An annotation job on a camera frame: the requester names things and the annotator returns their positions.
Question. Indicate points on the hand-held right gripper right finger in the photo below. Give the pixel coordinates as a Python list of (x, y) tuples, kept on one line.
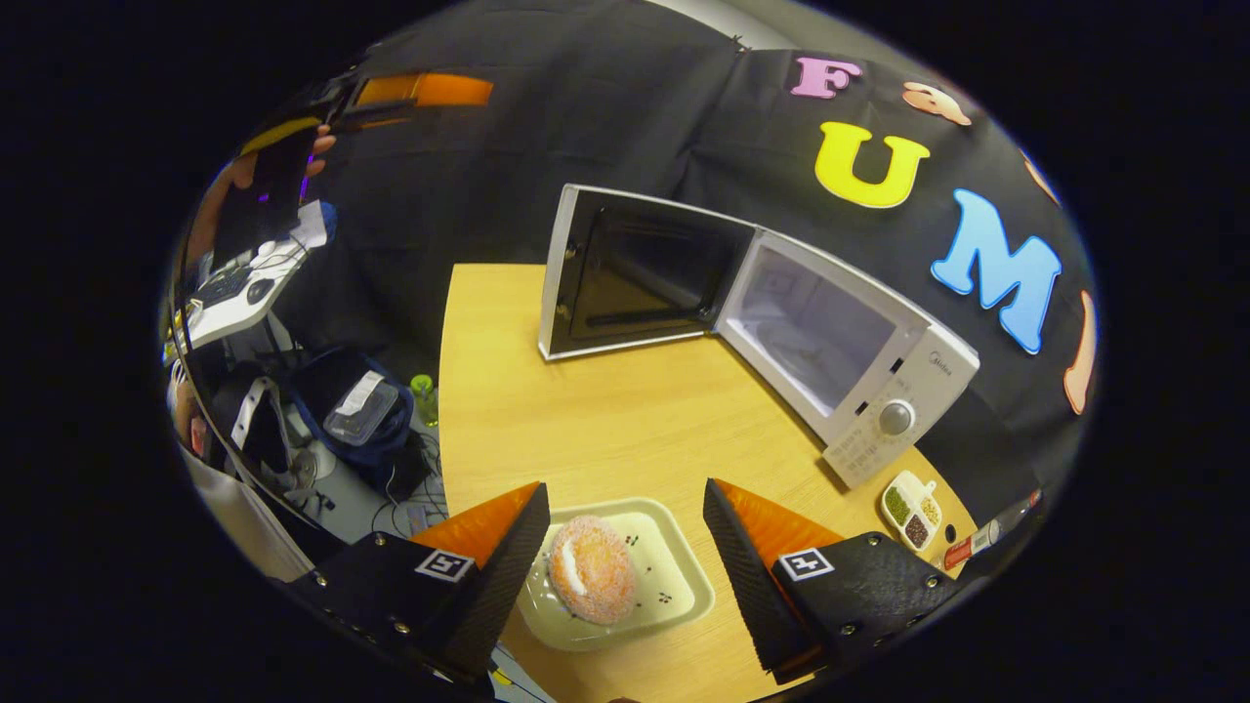
[(747, 576)]

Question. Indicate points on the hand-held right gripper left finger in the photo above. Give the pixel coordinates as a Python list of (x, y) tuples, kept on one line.
[(498, 586)]

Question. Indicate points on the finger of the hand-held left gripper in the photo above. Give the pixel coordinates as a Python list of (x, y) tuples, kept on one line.
[(439, 90)]

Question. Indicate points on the pale green tray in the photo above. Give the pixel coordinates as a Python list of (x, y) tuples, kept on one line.
[(674, 576)]

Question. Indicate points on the pink sugared cake roll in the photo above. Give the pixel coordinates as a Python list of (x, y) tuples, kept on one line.
[(593, 571)]

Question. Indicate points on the white microwave oven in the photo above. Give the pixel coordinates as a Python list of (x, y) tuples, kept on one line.
[(942, 366)]

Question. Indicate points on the black computer keyboard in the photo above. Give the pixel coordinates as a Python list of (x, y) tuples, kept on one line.
[(225, 288)]

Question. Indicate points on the white office desk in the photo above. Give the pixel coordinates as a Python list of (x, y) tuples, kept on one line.
[(239, 303)]

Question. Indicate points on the black backdrop cloth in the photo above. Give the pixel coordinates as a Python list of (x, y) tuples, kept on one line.
[(586, 117)]

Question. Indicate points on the dark blue backpack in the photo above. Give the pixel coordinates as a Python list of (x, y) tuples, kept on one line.
[(381, 459)]

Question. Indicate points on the divided white bean dish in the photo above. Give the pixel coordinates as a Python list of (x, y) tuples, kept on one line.
[(913, 513)]

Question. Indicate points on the green drink bottle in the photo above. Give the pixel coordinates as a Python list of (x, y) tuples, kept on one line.
[(425, 400)]

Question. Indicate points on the clear plastic box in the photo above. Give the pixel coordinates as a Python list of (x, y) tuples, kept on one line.
[(361, 410)]

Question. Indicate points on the red label plastic bottle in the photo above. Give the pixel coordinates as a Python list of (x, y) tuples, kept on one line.
[(981, 539)]

